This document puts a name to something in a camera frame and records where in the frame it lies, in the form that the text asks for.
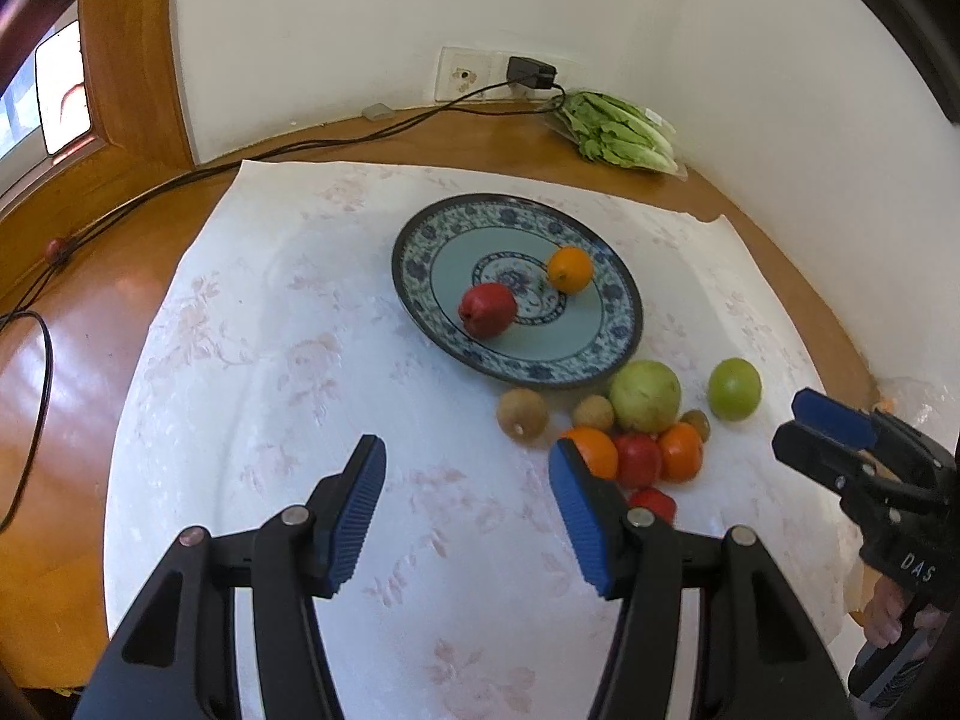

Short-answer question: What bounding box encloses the white floral tablecloth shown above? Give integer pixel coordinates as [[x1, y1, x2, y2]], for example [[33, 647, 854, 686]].
[[103, 159, 878, 720]]

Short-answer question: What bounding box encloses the large green apple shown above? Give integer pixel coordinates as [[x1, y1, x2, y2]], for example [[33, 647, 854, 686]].
[[608, 360, 683, 434]]

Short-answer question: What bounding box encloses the orange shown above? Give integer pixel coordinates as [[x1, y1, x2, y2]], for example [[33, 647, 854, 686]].
[[547, 246, 595, 294], [562, 426, 620, 481], [658, 422, 704, 484]]

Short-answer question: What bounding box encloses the bagged green lettuce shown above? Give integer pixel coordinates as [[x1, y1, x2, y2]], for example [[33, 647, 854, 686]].
[[555, 90, 687, 181]]

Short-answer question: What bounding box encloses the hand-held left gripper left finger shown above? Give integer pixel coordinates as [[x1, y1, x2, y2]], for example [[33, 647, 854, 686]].
[[71, 433, 388, 720]]

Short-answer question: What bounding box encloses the cream wall socket plate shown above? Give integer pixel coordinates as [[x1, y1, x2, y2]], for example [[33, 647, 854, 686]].
[[435, 46, 512, 104]]

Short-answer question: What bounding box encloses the red apple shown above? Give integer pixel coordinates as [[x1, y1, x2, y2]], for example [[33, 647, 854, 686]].
[[459, 283, 520, 338], [628, 487, 678, 524], [615, 433, 663, 488]]

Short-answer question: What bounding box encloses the wooden window frame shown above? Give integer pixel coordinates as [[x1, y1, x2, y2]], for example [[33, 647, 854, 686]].
[[0, 0, 197, 226]]

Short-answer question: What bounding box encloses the person's right hand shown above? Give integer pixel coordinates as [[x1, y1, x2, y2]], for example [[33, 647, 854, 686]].
[[861, 576, 947, 647]]

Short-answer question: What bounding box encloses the black charger plug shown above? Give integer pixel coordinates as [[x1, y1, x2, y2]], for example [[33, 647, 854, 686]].
[[506, 55, 557, 91]]

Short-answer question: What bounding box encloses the blue patterned ceramic plate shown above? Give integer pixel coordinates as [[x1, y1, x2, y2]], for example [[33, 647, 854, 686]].
[[391, 193, 644, 389]]

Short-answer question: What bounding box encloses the black cable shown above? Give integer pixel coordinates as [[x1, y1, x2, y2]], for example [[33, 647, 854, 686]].
[[0, 82, 567, 533]]

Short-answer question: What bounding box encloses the clear plastic bag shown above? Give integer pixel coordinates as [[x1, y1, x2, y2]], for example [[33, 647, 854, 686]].
[[874, 375, 953, 451]]

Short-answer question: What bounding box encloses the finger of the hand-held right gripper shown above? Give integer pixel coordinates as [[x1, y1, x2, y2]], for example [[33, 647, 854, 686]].
[[772, 421, 912, 518], [791, 388, 938, 481]]

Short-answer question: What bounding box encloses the window pane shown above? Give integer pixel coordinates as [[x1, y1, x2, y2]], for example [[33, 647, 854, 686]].
[[0, 4, 95, 166]]

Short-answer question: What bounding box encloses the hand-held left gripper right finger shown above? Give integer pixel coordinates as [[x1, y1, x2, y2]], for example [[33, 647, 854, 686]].
[[547, 436, 856, 720]]

